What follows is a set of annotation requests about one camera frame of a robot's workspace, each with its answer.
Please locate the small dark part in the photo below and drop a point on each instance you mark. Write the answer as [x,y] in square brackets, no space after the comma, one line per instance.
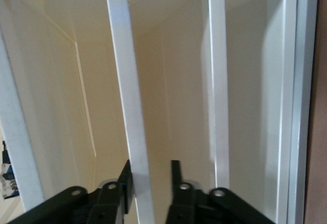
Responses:
[9,175]

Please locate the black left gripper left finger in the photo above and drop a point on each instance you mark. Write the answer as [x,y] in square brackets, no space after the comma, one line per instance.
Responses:
[107,203]

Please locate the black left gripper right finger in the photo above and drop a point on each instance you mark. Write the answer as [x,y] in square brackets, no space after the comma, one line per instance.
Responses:
[184,203]

